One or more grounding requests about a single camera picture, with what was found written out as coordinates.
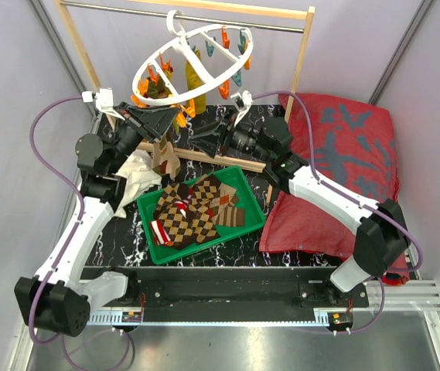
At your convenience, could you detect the wooden clothes rack frame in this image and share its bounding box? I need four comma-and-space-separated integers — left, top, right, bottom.
55, 1, 316, 173

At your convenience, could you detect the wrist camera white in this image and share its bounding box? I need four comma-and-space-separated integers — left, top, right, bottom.
230, 90, 253, 127
81, 88, 131, 120

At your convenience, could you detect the green plastic tray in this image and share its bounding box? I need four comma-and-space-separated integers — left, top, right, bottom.
137, 166, 266, 265

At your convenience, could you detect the white cloth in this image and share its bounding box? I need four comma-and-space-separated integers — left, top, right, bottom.
114, 149, 162, 218

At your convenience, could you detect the white round clip hanger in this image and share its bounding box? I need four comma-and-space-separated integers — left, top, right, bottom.
131, 10, 254, 107

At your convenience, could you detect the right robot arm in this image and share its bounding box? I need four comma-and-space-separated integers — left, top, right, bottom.
189, 115, 411, 307

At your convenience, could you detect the red patterned pillow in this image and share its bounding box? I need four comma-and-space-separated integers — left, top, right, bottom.
259, 93, 400, 262

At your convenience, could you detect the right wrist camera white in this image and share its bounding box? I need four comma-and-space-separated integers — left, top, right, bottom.
230, 90, 253, 127

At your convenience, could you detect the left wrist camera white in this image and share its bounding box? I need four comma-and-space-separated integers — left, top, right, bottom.
81, 88, 131, 120

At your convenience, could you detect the orange clothespin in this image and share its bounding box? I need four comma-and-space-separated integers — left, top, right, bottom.
147, 64, 160, 85
218, 80, 230, 100
221, 26, 230, 49

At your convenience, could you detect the orange argyle sock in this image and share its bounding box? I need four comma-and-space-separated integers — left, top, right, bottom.
189, 174, 238, 215

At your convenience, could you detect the red white striped sock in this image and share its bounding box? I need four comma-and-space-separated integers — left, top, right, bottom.
150, 201, 193, 250

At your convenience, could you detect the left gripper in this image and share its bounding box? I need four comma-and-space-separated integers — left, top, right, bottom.
107, 102, 181, 175

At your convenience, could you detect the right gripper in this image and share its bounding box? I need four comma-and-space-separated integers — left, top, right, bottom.
188, 107, 273, 164

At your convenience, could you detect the mustard yellow sock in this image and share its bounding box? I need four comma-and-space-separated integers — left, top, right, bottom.
186, 62, 206, 115

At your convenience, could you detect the teal clothespin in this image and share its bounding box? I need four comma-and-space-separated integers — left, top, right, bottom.
205, 40, 215, 57
231, 70, 242, 87

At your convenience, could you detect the brown argyle sock in tray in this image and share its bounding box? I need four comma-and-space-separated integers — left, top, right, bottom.
150, 182, 220, 250

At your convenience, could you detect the metal hanging rod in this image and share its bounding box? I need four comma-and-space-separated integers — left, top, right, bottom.
60, 1, 305, 34

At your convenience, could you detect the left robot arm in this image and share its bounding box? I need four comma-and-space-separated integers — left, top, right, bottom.
14, 102, 179, 342

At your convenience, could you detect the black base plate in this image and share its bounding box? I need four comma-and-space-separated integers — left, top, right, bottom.
103, 267, 369, 326

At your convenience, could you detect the brown beige striped sock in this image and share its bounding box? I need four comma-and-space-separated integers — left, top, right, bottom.
213, 206, 246, 227

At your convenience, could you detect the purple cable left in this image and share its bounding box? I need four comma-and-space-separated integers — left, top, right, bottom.
28, 95, 135, 370

